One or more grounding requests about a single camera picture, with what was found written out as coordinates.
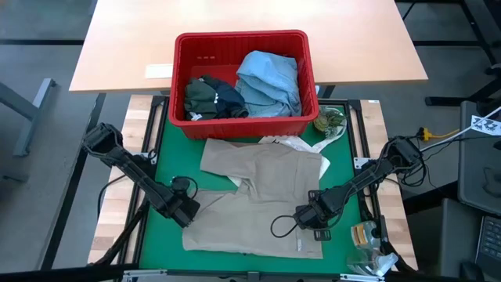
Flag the silver aluminium bar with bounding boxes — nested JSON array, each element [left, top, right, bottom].
[[121, 269, 169, 281], [339, 273, 387, 282]]

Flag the navy blue garment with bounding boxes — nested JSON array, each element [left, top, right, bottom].
[[202, 74, 250, 119]]

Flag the green table mat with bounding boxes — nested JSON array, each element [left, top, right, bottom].
[[139, 102, 363, 275]]

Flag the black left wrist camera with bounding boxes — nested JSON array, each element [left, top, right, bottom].
[[171, 176, 192, 193]]

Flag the green succulent plant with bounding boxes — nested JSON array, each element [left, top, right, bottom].
[[312, 106, 348, 139]]

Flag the red plastic laundry bin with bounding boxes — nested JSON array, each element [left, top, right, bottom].
[[168, 29, 320, 141]]

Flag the white printed tote bag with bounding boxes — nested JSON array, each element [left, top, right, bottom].
[[226, 135, 332, 187]]

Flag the white label sticker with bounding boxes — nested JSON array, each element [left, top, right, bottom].
[[144, 63, 174, 80]]

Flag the clear spray bottle white nozzle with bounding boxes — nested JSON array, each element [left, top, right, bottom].
[[346, 248, 400, 277]]

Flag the khaki shorts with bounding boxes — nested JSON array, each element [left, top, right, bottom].
[[182, 137, 326, 260]]

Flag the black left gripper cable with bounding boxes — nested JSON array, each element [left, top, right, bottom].
[[178, 175, 200, 201]]

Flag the grey side desk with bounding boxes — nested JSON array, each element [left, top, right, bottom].
[[438, 197, 482, 280]]

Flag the black white patterned card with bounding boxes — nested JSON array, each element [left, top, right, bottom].
[[470, 114, 501, 137]]

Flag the white cord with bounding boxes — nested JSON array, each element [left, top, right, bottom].
[[414, 106, 501, 154]]

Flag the light wood desk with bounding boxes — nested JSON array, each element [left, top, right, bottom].
[[69, 0, 429, 94]]

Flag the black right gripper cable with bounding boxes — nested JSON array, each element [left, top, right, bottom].
[[269, 213, 301, 239]]

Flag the black computer mouse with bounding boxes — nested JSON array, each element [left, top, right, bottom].
[[460, 261, 486, 282]]

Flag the clear bottle orange label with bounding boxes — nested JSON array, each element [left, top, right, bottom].
[[349, 220, 383, 251]]

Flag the grey metal table leg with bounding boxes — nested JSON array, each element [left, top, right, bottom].
[[0, 77, 58, 157]]

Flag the dark green garment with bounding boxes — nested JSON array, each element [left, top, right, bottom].
[[183, 77, 218, 121]]

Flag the black metal table frame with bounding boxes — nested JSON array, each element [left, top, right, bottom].
[[90, 93, 418, 282]]

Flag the black keyboard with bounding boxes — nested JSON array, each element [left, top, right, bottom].
[[474, 215, 501, 271]]

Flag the grey chair seat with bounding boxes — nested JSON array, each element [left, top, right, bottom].
[[456, 99, 501, 216]]

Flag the yellow power plug cord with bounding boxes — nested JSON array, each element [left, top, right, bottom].
[[417, 127, 461, 143]]

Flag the black cable bundle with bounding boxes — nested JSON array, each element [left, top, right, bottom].
[[398, 135, 431, 189]]

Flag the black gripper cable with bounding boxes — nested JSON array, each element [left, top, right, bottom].
[[269, 213, 301, 239], [178, 175, 200, 201]]

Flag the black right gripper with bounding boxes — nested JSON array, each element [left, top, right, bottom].
[[294, 190, 348, 242]]

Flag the light blue jeans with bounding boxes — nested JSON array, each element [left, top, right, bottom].
[[233, 49, 303, 118]]

